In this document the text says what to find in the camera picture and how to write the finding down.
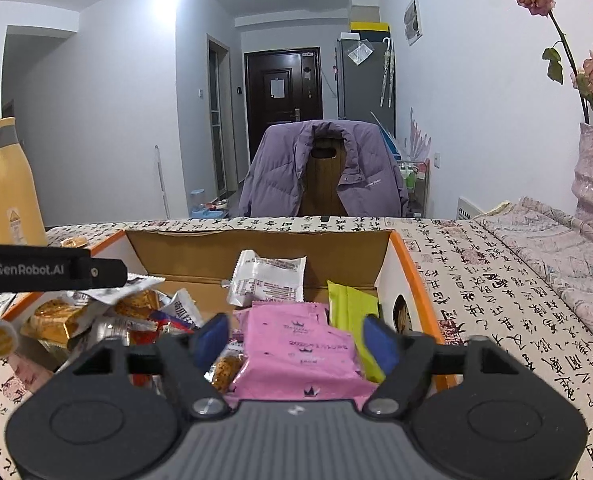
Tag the red white snack packet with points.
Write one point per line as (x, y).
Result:
(171, 327)

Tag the wooden chair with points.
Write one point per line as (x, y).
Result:
(321, 185)

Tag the green snack packet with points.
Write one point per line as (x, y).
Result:
(349, 310)

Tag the metal bowl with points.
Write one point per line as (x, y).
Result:
(216, 208)

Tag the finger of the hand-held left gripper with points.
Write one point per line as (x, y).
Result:
(101, 272)

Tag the white oat crisp packet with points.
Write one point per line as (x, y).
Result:
(56, 320)
(186, 307)

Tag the pink snack packet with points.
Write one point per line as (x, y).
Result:
(286, 317)
(301, 360)

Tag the yellow box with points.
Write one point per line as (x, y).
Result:
(369, 26)

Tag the orange crisp packet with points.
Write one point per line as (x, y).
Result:
(226, 372)

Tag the dark entrance door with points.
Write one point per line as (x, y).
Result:
(261, 125)

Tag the small blue container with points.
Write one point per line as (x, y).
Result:
(197, 202)

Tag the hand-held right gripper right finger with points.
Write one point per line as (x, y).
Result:
(379, 342)

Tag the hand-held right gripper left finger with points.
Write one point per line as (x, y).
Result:
(211, 337)

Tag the framed wall picture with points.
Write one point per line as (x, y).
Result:
(412, 20)

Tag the blue folded rack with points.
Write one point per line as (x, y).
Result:
(386, 135)

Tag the grey refrigerator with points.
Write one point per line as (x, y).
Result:
(361, 90)

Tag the white folded umbrella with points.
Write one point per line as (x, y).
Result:
(386, 72)

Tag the orange cardboard box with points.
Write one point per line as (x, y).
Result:
(186, 260)

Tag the purple puffer jacket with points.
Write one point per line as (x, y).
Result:
(276, 175)

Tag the clear plastic bag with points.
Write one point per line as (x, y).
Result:
(360, 52)

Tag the yellow bottle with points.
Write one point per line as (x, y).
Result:
(11, 185)

